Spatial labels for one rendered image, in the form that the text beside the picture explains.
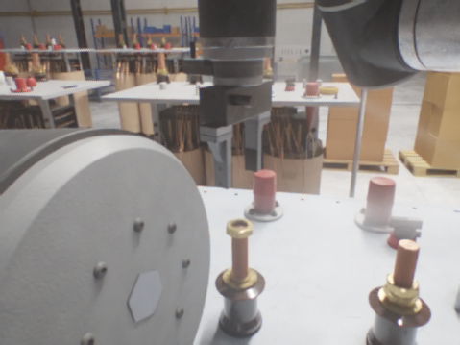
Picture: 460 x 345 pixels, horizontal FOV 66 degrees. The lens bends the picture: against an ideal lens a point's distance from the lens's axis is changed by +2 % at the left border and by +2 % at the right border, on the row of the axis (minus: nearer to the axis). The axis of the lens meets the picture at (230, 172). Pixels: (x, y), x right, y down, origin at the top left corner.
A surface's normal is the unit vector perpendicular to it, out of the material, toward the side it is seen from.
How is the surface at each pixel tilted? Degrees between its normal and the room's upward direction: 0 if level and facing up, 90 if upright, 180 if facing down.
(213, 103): 90
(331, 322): 0
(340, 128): 90
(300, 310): 0
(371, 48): 123
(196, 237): 84
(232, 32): 90
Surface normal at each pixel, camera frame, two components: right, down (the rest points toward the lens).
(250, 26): 0.33, 0.33
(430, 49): -0.71, 0.67
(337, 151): -0.23, 0.36
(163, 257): 0.90, 0.04
